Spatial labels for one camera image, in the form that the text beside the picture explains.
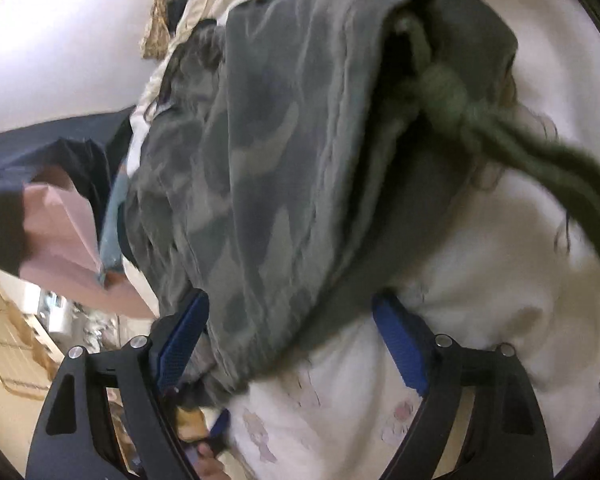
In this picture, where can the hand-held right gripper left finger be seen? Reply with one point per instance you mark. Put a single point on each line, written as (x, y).
(180, 345)

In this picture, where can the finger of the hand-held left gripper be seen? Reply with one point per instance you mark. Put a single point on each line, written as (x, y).
(222, 422)

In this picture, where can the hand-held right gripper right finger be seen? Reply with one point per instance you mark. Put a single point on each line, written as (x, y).
(400, 347)

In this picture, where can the camouflage pants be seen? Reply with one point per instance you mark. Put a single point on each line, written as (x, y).
(290, 160)

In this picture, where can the person's left hand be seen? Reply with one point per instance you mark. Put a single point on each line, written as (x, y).
(212, 466)

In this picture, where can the cream printed blanket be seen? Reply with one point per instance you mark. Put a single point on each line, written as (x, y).
(505, 285)

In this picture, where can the blue denim garment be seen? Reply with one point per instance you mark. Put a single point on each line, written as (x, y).
(111, 230)

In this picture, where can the pink cloth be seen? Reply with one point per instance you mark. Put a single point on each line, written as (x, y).
(65, 240)

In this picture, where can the dark navy cloth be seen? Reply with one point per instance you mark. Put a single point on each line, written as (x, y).
(45, 145)

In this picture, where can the brown furry pillow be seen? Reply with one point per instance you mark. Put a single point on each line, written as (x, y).
(156, 20)

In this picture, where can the black pillow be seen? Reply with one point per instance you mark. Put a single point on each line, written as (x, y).
(182, 2)

